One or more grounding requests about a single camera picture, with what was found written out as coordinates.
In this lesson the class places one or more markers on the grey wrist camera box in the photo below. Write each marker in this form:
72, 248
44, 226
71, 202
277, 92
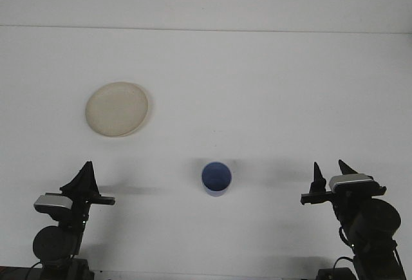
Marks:
351, 181
53, 202

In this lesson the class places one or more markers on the pale blue cup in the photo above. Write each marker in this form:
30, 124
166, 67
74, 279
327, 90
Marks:
216, 177

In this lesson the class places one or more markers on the pale round plate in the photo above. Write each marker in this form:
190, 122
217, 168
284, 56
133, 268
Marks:
116, 109

